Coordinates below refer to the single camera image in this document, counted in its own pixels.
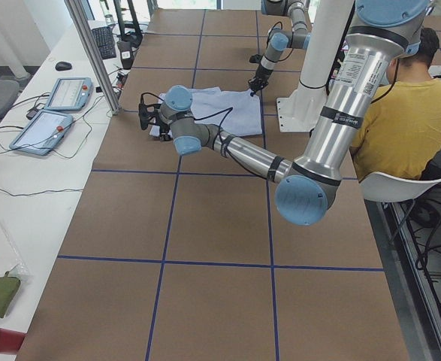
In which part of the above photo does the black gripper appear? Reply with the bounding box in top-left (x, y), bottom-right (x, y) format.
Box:
top-left (248, 65), bottom-right (271, 96)
top-left (156, 119), bottom-right (172, 141)

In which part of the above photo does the blue striped button shirt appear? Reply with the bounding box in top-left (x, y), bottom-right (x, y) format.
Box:
top-left (161, 86), bottom-right (262, 136)

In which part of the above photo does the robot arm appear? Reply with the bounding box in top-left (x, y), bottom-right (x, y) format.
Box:
top-left (248, 0), bottom-right (310, 96)
top-left (153, 1), bottom-right (427, 226)

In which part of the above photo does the upper blue teach pendant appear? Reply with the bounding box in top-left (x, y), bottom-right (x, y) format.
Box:
top-left (44, 77), bottom-right (92, 111)

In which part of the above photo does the blue teach pendant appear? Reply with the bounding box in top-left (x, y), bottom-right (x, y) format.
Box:
top-left (44, 77), bottom-right (92, 111)
top-left (9, 110), bottom-right (74, 156)

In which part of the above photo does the black keyboard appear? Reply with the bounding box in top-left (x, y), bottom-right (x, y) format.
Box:
top-left (91, 26), bottom-right (116, 59)

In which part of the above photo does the lower blue teach pendant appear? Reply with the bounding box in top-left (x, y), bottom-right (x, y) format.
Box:
top-left (9, 110), bottom-right (74, 156)

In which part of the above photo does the black computer mouse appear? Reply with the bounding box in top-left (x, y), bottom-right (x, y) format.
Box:
top-left (55, 61), bottom-right (72, 71)

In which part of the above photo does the white plastic chair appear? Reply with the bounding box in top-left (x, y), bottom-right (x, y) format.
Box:
top-left (358, 171), bottom-right (441, 245)

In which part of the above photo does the person in yellow shirt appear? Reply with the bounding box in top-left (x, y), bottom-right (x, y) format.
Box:
top-left (350, 27), bottom-right (441, 180)

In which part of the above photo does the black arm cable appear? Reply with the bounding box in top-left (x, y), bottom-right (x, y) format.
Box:
top-left (193, 107), bottom-right (234, 151)
top-left (265, 20), bottom-right (295, 61)

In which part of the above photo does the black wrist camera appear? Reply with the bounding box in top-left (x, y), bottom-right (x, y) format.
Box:
top-left (249, 54), bottom-right (262, 64)
top-left (138, 102), bottom-right (161, 130)

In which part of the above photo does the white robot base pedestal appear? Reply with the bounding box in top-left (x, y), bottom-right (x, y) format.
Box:
top-left (276, 0), bottom-right (355, 132)

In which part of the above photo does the aluminium frame post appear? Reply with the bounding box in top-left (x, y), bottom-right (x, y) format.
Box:
top-left (64, 0), bottom-right (120, 115)

